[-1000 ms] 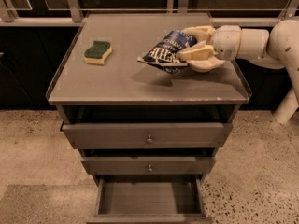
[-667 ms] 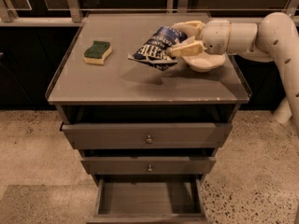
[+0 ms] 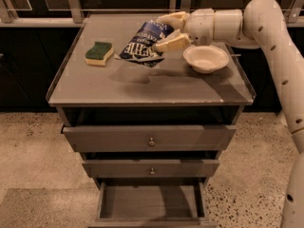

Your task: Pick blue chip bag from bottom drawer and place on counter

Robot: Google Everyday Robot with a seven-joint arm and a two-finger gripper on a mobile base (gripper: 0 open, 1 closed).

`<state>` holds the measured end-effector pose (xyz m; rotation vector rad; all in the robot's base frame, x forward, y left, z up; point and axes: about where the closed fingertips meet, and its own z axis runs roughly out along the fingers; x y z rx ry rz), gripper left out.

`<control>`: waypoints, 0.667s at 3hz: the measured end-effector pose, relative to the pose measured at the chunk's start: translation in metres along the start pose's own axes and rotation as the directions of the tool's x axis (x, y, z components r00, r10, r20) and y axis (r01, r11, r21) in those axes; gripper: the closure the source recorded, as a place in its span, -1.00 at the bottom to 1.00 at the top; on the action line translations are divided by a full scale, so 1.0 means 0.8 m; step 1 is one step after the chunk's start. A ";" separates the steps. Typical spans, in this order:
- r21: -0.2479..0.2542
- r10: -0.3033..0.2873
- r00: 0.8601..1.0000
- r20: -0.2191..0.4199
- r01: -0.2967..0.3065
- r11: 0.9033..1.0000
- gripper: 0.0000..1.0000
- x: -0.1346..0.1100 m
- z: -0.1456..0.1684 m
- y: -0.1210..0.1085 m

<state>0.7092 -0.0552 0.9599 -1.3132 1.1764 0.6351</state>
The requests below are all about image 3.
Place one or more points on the grey middle drawer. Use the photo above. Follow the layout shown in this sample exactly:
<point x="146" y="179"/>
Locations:
<point x="140" y="168"/>

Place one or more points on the grey bottom drawer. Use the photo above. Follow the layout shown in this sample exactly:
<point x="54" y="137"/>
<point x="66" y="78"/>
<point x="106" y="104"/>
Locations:
<point x="152" y="204"/>

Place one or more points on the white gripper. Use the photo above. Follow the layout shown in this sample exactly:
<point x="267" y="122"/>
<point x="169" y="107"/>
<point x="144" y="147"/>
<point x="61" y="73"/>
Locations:
<point x="199" y="25"/>

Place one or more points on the round middle drawer knob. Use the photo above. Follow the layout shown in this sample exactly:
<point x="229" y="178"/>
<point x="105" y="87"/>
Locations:
<point x="152" y="172"/>

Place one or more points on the white paper bowl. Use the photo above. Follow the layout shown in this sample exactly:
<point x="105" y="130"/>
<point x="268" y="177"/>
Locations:
<point x="206" y="59"/>

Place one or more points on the grey drawer cabinet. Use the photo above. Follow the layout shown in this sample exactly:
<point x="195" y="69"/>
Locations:
<point x="124" y="93"/>

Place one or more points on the green yellow sponge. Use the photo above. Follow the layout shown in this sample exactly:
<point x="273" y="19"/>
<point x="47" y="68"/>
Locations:
<point x="99" y="53"/>

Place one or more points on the grey drawer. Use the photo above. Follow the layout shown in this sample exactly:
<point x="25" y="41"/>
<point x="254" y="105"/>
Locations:
<point x="152" y="204"/>
<point x="140" y="168"/>
<point x="134" y="138"/>

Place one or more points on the blue chip bag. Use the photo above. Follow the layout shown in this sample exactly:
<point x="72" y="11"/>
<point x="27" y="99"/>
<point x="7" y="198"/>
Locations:
<point x="139" y="49"/>

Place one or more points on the round drawer knob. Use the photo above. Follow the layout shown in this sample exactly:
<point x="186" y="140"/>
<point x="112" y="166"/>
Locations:
<point x="152" y="172"/>
<point x="151" y="142"/>

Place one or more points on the grey top drawer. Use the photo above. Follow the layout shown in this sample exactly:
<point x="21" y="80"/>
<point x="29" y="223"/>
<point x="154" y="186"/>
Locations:
<point x="134" y="138"/>

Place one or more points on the round top drawer knob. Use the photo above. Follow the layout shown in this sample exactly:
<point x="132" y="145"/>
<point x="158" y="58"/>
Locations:
<point x="151" y="142"/>

